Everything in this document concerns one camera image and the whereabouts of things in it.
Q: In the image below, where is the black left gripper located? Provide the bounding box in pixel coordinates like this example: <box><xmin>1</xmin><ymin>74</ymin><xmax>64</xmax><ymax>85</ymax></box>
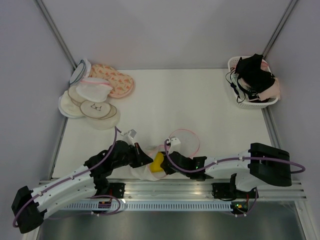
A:
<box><xmin>112</xmin><ymin>142</ymin><xmax>153</xmax><ymax>169</ymax></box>

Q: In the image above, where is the yellow bra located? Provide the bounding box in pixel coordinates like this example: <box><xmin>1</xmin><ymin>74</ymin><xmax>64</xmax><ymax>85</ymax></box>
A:
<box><xmin>149</xmin><ymin>152</ymin><xmax>164</xmax><ymax>173</ymax></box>

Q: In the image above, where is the white mesh laundry bag pink zipper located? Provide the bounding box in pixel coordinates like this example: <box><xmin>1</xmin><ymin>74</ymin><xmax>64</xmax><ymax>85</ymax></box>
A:
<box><xmin>130</xmin><ymin>128</ymin><xmax>200</xmax><ymax>181</ymax></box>

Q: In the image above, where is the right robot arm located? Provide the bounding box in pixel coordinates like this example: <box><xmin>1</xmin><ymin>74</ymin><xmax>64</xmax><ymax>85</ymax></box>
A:
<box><xmin>160</xmin><ymin>142</ymin><xmax>292</xmax><ymax>200</ymax></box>

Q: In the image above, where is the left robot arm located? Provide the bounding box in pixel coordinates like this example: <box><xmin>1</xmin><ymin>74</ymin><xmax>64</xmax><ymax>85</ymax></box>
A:
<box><xmin>11</xmin><ymin>140</ymin><xmax>153</xmax><ymax>234</ymax></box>

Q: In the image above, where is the beige bag with glasses print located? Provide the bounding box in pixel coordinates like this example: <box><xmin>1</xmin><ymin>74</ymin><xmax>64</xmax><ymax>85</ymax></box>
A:
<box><xmin>79</xmin><ymin>100</ymin><xmax>118</xmax><ymax>120</ymax></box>

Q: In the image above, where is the orange patterned laundry bag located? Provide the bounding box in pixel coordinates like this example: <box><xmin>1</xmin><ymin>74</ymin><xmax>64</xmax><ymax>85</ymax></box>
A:
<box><xmin>89</xmin><ymin>64</ymin><xmax>135</xmax><ymax>99</ymax></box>

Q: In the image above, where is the white mesh bag pink trim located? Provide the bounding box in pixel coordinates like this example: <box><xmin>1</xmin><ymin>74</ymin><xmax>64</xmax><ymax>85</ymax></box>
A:
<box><xmin>75</xmin><ymin>77</ymin><xmax>113</xmax><ymax>103</ymax></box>

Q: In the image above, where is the white round laundry bag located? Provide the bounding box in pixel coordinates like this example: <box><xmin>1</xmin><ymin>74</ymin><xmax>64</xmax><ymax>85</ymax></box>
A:
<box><xmin>58</xmin><ymin>90</ymin><xmax>84</xmax><ymax>119</ymax></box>

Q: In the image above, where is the beige round bag behind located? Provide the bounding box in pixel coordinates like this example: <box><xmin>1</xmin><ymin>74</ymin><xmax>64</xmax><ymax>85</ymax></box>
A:
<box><xmin>67</xmin><ymin>86</ymin><xmax>87</xmax><ymax>107</ymax></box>

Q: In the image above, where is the white bag blue zipper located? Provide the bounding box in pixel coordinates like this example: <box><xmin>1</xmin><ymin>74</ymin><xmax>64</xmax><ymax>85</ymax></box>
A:
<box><xmin>69</xmin><ymin>58</ymin><xmax>92</xmax><ymax>86</ymax></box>

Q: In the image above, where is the pink bra in basket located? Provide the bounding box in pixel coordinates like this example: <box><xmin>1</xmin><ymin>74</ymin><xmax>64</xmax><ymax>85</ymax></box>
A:
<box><xmin>255</xmin><ymin>60</ymin><xmax>281</xmax><ymax>102</ymax></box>

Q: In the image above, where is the white perforated plastic basket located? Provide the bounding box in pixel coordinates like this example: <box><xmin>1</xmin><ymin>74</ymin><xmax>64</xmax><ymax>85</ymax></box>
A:
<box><xmin>225</xmin><ymin>53</ymin><xmax>281</xmax><ymax>110</ymax></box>

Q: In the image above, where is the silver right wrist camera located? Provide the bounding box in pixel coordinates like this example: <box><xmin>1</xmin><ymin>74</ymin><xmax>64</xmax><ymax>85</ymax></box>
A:
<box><xmin>166</xmin><ymin>136</ymin><xmax>181</xmax><ymax>152</ymax></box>

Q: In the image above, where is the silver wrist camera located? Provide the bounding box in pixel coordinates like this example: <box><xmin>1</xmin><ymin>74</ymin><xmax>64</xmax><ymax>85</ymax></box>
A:
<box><xmin>166</xmin><ymin>136</ymin><xmax>181</xmax><ymax>152</ymax></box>
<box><xmin>122</xmin><ymin>129</ymin><xmax>137</xmax><ymax>145</ymax></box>

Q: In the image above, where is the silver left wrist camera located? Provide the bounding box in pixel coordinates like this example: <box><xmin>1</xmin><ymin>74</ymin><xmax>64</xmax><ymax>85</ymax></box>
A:
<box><xmin>122</xmin><ymin>129</ymin><xmax>137</xmax><ymax>145</ymax></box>

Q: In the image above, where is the aluminium mounting rail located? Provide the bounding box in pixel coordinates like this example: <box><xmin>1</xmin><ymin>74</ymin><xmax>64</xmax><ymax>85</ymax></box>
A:
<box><xmin>108</xmin><ymin>179</ymin><xmax>307</xmax><ymax>202</ymax></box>

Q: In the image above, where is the white slotted cable duct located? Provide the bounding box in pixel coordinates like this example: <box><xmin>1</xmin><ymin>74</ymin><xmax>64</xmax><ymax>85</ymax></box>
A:
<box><xmin>63</xmin><ymin>200</ymin><xmax>232</xmax><ymax>212</ymax></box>

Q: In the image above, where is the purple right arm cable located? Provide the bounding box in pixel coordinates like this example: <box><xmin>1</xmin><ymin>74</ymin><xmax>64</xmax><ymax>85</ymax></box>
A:
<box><xmin>163</xmin><ymin>138</ymin><xmax>306</xmax><ymax>175</ymax></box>

